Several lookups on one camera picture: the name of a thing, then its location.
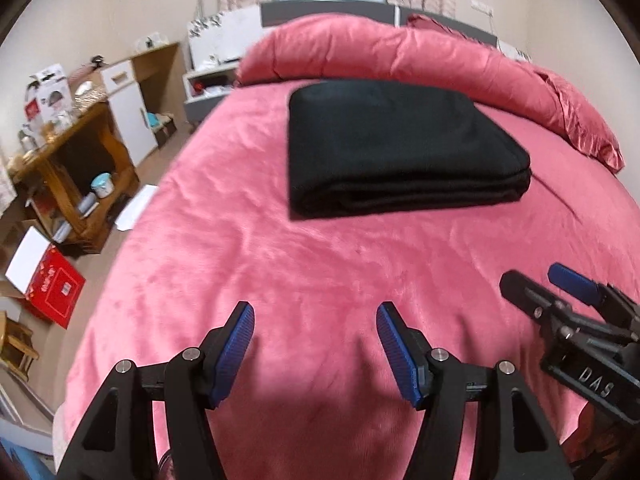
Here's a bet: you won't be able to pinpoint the pink satin pillow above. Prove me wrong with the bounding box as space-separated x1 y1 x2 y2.
535 69 627 175
406 14 498 46

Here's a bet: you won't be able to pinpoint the white appliance box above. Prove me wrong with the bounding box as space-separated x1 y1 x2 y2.
25 63 71 123

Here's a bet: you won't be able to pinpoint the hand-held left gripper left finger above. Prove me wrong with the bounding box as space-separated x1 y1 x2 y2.
57 301 257 480

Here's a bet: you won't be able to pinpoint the grey nightstand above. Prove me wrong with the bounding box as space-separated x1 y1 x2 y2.
182 60 241 126

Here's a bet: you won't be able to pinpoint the pink satin duvet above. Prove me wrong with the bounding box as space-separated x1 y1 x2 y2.
235 14 571 136

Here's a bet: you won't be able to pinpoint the black pants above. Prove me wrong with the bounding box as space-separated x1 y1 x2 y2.
286 80 532 221

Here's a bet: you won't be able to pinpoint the small wooden stool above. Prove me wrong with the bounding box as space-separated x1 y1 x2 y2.
0 310 40 376

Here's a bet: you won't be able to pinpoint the wooden shelf unit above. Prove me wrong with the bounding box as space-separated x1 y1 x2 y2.
7 100 141 256

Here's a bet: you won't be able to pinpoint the white paper sheet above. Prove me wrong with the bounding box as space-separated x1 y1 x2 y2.
114 184 160 232

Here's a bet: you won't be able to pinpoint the red cardboard box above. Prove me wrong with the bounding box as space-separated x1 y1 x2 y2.
4 225 87 330

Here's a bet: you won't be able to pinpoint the pink fleece blanket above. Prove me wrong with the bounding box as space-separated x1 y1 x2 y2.
52 67 640 480

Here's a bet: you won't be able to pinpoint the white wooden cabinet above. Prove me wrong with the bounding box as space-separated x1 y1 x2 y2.
97 42 181 163

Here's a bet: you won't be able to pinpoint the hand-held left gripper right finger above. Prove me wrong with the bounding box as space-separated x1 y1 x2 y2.
376 301 576 480

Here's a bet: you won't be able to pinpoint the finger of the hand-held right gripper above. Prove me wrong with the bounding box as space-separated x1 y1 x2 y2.
547 262 640 331
500 269 576 333

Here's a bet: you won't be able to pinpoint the white floral printed board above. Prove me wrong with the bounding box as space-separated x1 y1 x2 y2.
186 7 263 68

